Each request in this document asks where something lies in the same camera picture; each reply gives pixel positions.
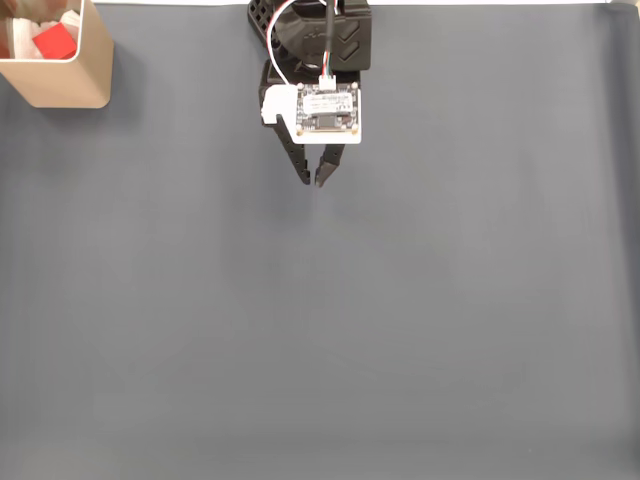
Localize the red cube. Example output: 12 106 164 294
32 22 79 60

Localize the beige box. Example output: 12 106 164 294
0 0 115 109

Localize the dark blue-grey mat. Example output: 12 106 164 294
0 3 640 480

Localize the white tissue paper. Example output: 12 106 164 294
9 7 84 61

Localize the black camera cable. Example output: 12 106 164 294
324 0 337 76

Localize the white camera board mount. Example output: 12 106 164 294
260 82 363 146

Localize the red white servo cable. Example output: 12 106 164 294
266 0 301 86

